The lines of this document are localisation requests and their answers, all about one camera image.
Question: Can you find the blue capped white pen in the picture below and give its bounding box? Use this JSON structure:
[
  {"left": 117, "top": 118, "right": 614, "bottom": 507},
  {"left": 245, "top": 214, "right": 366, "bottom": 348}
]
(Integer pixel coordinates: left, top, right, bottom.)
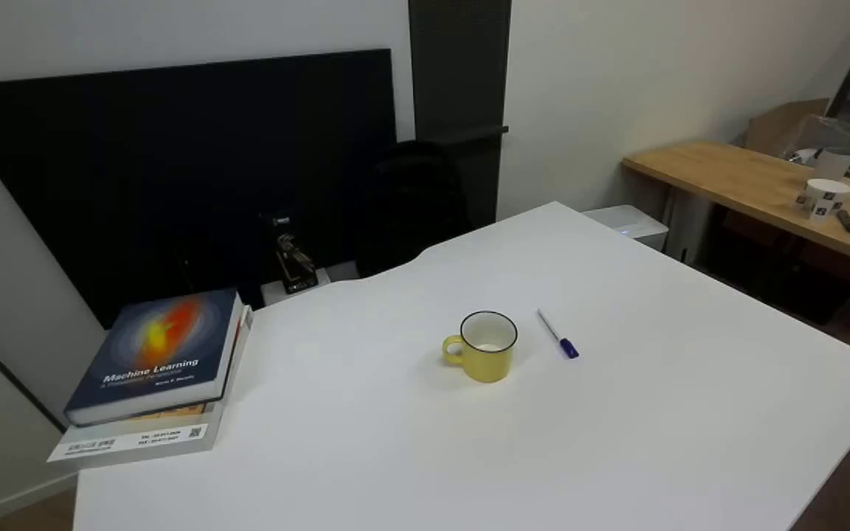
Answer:
[{"left": 538, "top": 309, "right": 580, "bottom": 360}]

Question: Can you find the white paper cup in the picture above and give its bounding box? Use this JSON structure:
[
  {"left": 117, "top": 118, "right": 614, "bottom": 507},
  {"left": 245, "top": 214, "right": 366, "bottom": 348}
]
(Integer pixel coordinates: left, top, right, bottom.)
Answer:
[{"left": 805, "top": 177, "right": 850, "bottom": 218}]

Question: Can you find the large black monitor screen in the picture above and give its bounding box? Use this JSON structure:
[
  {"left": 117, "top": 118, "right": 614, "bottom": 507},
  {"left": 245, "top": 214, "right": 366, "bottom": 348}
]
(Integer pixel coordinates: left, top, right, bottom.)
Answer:
[{"left": 0, "top": 48, "right": 394, "bottom": 323}]

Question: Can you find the dark blue hardcover book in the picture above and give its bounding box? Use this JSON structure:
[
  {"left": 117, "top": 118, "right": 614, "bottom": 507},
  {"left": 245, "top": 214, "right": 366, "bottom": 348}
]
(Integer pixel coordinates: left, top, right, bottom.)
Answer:
[{"left": 65, "top": 289, "right": 245, "bottom": 426}]

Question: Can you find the cardboard box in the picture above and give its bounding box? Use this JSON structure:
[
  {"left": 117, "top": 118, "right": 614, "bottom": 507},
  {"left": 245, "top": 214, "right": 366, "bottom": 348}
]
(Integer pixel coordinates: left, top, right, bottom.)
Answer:
[{"left": 738, "top": 100, "right": 825, "bottom": 158}]

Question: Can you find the wooden side table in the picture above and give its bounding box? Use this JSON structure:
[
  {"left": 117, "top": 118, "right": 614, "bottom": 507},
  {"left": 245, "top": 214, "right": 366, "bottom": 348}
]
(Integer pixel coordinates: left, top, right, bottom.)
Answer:
[{"left": 623, "top": 143, "right": 850, "bottom": 256}]

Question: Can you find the white book under stack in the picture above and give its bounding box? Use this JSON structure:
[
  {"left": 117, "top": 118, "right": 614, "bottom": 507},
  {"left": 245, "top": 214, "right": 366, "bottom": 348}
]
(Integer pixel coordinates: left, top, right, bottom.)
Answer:
[{"left": 48, "top": 308, "right": 250, "bottom": 470}]

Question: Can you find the yellow enamel mug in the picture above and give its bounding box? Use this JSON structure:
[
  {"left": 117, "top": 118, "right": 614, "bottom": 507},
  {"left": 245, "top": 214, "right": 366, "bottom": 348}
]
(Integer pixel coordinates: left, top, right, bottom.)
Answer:
[{"left": 443, "top": 309, "right": 518, "bottom": 383}]

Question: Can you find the small white box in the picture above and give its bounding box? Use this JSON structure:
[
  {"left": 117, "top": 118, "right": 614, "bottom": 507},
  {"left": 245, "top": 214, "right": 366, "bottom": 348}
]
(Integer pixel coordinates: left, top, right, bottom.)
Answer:
[{"left": 589, "top": 203, "right": 667, "bottom": 252}]

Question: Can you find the black office chair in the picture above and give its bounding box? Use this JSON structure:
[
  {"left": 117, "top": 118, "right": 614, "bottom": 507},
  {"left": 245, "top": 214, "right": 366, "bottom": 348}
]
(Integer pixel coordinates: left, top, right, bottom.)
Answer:
[{"left": 353, "top": 128, "right": 505, "bottom": 279}]

